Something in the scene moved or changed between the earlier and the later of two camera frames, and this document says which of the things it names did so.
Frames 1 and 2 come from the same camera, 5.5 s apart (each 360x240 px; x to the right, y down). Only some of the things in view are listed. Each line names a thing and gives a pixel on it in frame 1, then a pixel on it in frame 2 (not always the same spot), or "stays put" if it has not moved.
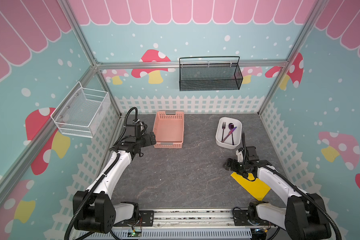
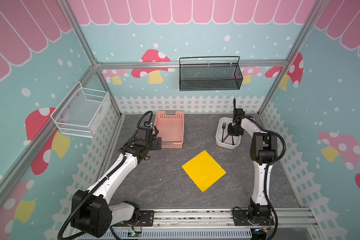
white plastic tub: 228,132 stays put
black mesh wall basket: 199,77 stays put
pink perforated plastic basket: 169,130 stays put
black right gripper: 229,164 → 233,129
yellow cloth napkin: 257,188 → 203,170
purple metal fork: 223,126 stays put
